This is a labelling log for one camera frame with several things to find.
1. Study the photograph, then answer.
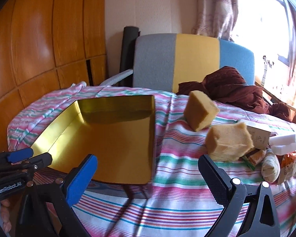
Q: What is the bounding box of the green cracker packet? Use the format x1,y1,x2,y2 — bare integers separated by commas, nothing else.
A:
242,149,266,170

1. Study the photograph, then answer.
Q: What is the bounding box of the wooden wardrobe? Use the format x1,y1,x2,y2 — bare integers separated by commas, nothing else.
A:
0,0,108,152

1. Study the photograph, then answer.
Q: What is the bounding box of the grey yellow blue chair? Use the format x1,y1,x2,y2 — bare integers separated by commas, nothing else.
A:
102,33,255,93

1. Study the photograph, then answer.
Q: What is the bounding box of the orange snack bag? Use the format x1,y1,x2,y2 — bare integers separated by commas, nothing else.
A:
277,151,296,185

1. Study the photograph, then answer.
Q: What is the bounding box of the yellow sponge block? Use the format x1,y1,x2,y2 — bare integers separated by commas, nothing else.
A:
183,90,220,132
205,122,254,162

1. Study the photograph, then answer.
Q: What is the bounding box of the wooden desk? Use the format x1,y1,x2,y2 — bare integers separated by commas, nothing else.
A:
255,81,296,123

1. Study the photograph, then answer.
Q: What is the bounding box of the gold metal tin box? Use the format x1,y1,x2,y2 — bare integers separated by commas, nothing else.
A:
31,95,155,185

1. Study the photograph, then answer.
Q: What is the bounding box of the beige carton box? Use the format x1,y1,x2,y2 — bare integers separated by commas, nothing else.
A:
238,119,272,150

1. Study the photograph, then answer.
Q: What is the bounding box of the person's left hand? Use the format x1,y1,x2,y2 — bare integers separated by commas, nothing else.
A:
0,199,12,233

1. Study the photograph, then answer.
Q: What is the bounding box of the patterned beige curtain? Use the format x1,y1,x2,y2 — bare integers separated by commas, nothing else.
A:
192,0,238,41

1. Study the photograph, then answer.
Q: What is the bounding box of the black rolled mat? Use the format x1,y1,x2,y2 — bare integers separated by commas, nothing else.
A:
120,26,140,73

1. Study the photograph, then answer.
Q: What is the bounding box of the dark red cloth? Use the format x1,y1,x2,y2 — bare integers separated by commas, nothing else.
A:
177,66,291,122

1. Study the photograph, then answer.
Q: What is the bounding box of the cream knitted sock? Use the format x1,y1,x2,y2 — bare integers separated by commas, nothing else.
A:
261,149,280,183

